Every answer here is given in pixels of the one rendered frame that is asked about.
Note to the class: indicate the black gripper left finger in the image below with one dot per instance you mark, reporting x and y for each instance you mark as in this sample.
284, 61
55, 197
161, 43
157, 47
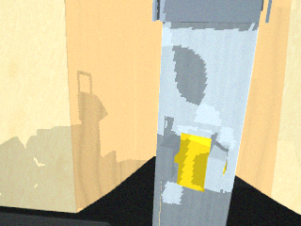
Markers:
128, 204

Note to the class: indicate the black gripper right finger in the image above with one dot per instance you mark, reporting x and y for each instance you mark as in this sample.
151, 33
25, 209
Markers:
250, 207

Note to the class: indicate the light wooden board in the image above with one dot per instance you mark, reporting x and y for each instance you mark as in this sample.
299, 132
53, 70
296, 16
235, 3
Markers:
114, 60

